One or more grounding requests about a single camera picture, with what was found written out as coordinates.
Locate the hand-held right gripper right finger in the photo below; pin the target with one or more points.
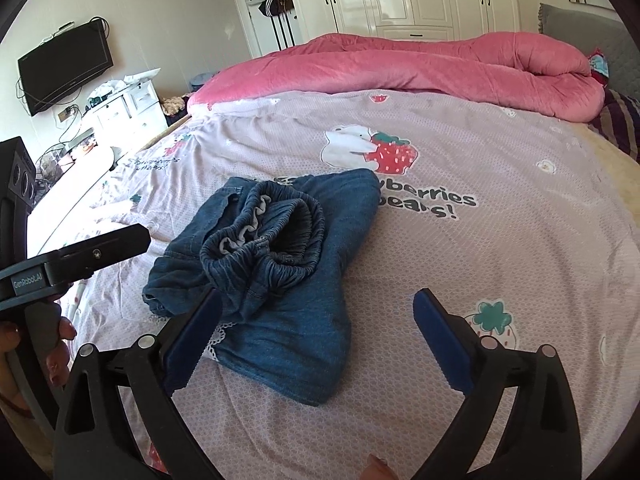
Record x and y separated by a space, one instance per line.
442 347

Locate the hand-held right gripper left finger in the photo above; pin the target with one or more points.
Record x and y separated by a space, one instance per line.
190 347

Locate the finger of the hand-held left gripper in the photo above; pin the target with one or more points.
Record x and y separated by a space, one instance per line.
110 247

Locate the blue denim pants lace trim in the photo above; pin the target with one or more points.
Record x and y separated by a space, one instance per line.
300 320

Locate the person's left hand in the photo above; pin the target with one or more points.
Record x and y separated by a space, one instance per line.
59 367

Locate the person's right hand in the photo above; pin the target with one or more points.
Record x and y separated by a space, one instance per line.
376 469

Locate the white desk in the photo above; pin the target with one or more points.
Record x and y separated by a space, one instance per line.
75 175

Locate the pink strawberry print bedsheet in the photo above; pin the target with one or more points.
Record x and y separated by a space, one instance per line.
500 260

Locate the white drawer dresser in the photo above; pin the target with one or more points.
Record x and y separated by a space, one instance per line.
130 110

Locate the beige plush toy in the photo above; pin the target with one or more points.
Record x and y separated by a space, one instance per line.
176 106

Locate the yellow blanket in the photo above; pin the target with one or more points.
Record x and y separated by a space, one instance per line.
615 167

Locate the pink quilt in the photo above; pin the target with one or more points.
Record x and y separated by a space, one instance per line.
400 67

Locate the striped pillow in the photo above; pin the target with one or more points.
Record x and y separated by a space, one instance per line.
620 122

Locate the teal patterned cloth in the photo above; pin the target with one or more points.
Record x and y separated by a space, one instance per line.
599 65

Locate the grey padded headboard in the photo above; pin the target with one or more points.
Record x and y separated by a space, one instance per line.
585 35

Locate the black wall television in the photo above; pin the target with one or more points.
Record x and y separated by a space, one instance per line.
62 67

